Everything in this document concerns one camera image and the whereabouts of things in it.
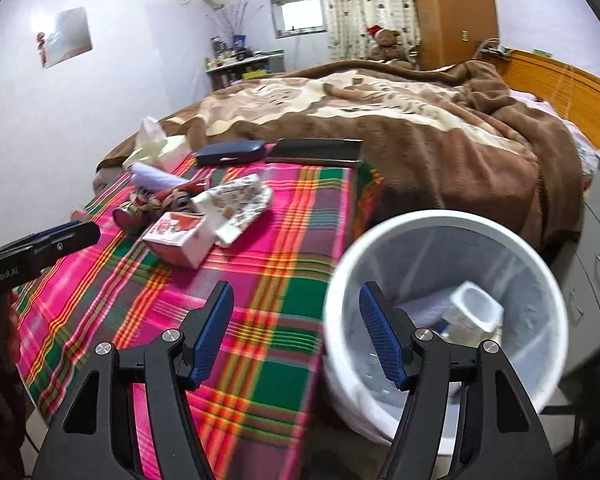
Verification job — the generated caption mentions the white round trash bin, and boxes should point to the white round trash bin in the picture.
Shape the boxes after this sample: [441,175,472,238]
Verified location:
[322,210,570,456]

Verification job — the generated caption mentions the soft tissue pack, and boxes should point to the soft tissue pack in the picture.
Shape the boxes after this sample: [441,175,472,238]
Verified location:
[122,116,191,171]

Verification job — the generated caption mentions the silver wall poster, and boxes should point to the silver wall poster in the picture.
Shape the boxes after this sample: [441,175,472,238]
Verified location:
[37,6,93,68]

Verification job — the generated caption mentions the pink green plaid bed sheet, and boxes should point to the pink green plaid bed sheet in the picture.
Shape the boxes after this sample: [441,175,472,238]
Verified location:
[10,160,386,480]

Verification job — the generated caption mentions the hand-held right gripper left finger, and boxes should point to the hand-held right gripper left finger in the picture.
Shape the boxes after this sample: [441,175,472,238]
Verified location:
[32,280,236,480]

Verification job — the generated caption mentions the wooden wardrobe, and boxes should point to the wooden wardrobe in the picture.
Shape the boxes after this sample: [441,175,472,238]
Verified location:
[405,0,501,71]

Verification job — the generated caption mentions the cluttered shelf unit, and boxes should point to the cluttered shelf unit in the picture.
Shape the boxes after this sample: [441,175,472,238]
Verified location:
[205,50,287,92]

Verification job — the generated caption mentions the white plastic yogurt cup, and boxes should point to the white plastic yogurt cup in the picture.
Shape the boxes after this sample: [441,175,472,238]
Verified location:
[449,281,505,346]

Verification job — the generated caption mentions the pale pink bedding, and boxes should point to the pale pink bedding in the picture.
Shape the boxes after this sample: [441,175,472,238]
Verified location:
[510,89,598,181]

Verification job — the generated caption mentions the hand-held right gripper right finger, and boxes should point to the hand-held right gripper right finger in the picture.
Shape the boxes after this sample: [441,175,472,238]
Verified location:
[358,281,556,480]

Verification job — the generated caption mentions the dried branches bunch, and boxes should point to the dried branches bunch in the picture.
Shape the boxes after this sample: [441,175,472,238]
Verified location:
[205,2,263,51]

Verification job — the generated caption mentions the small window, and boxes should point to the small window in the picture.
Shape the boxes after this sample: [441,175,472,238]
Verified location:
[269,0,327,38]

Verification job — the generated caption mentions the red drink can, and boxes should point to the red drink can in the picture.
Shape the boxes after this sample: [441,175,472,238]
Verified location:
[147,184,206,213]
[112,195,156,231]

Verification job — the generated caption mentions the white power strip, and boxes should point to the white power strip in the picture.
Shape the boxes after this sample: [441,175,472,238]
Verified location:
[477,42,511,61]

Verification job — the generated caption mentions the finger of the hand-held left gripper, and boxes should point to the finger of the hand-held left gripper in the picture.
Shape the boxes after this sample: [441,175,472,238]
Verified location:
[0,219,83,257]
[27,222,102,275]

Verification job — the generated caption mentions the white red carton box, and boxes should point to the white red carton box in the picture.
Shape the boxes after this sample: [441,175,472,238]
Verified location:
[141,210,216,269]

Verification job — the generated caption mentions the brown patterned blanket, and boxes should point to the brown patterned blanket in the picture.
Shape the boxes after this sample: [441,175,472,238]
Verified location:
[97,57,586,251]

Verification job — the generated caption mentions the wooden bed headboard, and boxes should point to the wooden bed headboard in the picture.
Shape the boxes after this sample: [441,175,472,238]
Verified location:
[497,49,600,161]

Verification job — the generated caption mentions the patterned curtain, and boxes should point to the patterned curtain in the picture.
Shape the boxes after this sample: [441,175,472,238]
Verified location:
[317,0,421,63]

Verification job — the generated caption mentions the brown teddy bear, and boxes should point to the brown teddy bear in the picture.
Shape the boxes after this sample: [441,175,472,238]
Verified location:
[365,25,416,68]

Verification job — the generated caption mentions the dark blue glasses case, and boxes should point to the dark blue glasses case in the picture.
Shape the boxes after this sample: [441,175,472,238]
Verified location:
[195,141,267,166]

